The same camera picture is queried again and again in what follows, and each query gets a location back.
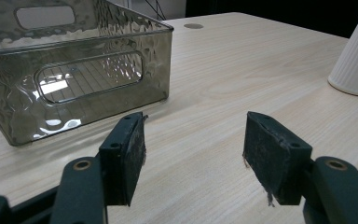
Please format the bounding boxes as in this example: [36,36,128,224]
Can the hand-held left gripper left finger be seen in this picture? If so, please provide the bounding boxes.
[49,111,148,224]

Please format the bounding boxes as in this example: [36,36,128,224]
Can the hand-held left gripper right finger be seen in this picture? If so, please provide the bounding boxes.
[242,111,358,224]

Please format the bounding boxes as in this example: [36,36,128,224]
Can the smoky transparent plastic storage bin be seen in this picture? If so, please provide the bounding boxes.
[0,0,174,147]

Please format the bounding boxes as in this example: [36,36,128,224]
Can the round grey desk grommet cap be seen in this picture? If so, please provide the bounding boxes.
[183,22,205,30]

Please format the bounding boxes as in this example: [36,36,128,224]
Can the black cables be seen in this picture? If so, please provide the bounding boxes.
[144,0,168,21]

